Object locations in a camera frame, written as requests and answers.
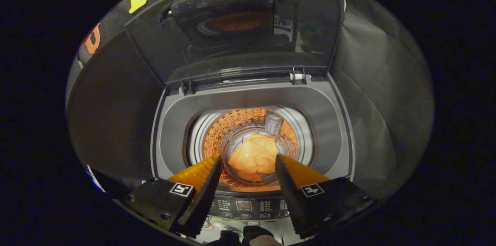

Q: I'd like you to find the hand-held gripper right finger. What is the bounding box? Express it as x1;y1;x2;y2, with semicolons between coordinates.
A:
274;154;375;239

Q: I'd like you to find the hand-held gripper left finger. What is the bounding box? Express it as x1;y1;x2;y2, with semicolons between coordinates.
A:
124;155;224;239

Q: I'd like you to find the orange polo shirt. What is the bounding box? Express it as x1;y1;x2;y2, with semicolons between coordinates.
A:
227;133;279;183

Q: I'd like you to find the grey washing machine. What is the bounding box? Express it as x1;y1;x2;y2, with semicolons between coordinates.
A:
150;74;355;239

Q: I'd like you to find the white and blue board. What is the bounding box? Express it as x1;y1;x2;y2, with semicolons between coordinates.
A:
86;165;106;193

